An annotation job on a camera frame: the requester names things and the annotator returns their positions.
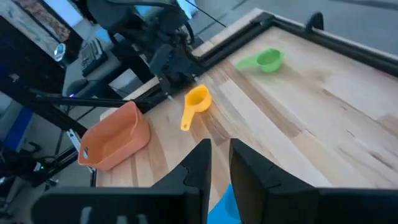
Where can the black camera mount hook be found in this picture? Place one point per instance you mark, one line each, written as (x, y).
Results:
(314, 21)

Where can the medium teal blue measuring cup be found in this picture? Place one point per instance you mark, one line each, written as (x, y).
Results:
(224, 211)

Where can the black aluminium table frame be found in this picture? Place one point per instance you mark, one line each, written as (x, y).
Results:
(342, 46)

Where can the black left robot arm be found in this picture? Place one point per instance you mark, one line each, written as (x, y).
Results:
(174, 65)

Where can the grey desk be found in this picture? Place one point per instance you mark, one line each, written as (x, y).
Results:
(73, 70)

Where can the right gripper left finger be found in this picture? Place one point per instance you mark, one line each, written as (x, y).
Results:
(196, 168)

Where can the orange plastic basket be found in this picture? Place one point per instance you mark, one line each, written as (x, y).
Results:
(115, 140)

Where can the black computer mouse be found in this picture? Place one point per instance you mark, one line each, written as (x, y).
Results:
(76, 86)

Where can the yellow measuring cup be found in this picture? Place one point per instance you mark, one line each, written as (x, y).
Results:
(197, 99)

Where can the black keyboard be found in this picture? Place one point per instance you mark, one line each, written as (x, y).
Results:
(93, 56)

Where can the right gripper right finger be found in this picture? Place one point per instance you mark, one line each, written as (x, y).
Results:
(248, 174)

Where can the nested colourful measuring cups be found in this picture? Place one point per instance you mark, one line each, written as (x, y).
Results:
(269, 60)

